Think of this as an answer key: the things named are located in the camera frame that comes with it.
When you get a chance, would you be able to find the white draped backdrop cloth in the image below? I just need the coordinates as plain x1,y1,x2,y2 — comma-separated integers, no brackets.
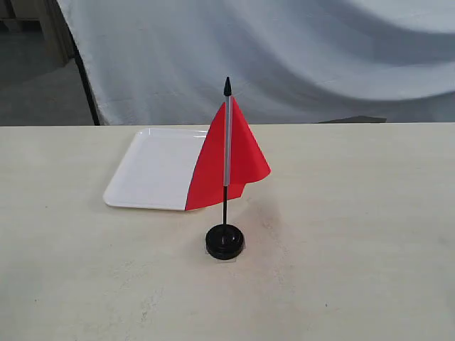
60,1,454,125

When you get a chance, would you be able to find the black backdrop stand pole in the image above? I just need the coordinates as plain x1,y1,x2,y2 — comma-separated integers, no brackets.
70,33,101,126

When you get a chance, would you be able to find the red flag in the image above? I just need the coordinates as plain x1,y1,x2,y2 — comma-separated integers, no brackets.
186,77,271,227

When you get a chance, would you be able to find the white square plastic tray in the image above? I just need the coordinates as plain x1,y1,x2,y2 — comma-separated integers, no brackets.
103,127,207,211

